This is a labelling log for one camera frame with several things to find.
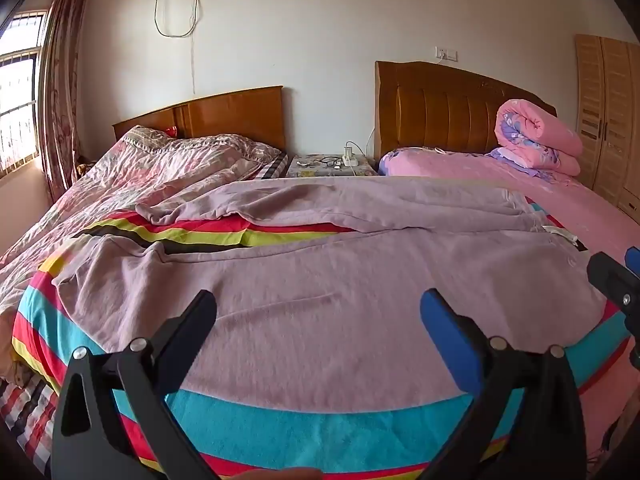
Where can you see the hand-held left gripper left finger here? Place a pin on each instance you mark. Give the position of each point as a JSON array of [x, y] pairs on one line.
[[194, 317]]

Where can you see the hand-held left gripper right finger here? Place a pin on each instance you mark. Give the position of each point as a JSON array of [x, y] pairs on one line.
[[447, 345]]

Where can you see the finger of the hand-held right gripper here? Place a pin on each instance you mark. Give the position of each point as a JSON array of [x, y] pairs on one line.
[[634, 259], [612, 280]]

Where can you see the mauve pants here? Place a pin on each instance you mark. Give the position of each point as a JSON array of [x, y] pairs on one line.
[[310, 285]]

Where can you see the pink bed sheet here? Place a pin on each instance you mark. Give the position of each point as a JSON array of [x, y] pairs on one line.
[[565, 200]]

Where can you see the wooden wardrobe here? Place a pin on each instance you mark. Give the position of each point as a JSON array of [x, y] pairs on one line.
[[607, 120]]

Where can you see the rolled pink quilt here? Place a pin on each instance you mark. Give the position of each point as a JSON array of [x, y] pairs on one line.
[[540, 132]]

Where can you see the striped blanket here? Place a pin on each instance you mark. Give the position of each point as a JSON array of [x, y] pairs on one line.
[[300, 435]]

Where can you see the floral quilt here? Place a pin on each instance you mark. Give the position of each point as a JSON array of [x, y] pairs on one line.
[[125, 175]]

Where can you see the purple pillow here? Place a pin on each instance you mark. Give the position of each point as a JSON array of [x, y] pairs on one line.
[[510, 157]]

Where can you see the nightstand with floral cloth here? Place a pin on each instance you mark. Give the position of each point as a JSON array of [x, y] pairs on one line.
[[325, 170]]

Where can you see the plain wooden headboard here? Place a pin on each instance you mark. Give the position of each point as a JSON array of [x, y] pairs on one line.
[[235, 115]]

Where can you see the white power strip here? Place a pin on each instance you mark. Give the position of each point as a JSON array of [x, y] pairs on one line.
[[349, 158]]

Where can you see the padded wooden headboard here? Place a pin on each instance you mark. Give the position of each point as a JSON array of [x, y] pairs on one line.
[[440, 115]]

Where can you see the patterned red curtain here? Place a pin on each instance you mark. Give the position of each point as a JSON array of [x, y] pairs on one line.
[[62, 85]]

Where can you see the window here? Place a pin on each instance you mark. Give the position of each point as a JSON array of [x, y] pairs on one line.
[[17, 100]]

